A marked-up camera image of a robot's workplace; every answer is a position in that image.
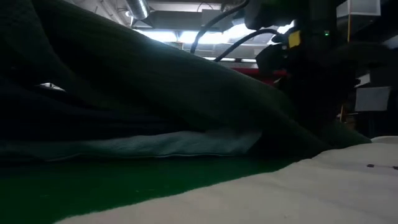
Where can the round silver vent pipe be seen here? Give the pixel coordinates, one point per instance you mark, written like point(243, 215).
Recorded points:
point(138, 7)

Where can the light blue denim jeans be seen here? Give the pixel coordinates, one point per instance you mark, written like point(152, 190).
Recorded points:
point(155, 144)

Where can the red plastic laundry bin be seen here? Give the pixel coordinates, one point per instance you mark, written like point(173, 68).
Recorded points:
point(264, 74)

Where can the grey ceiling box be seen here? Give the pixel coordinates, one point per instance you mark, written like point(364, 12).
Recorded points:
point(211, 15)

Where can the white printed tote bag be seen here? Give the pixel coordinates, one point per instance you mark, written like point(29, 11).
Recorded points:
point(280, 196)

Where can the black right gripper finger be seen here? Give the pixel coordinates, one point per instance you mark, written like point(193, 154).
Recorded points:
point(311, 105)

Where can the dark blue fleece garment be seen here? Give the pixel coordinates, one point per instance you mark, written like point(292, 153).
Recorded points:
point(77, 121)

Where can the grey flat panel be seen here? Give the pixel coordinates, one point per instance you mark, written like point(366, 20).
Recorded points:
point(372, 99)

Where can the dark green garment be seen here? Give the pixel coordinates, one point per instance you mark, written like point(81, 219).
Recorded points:
point(155, 77)

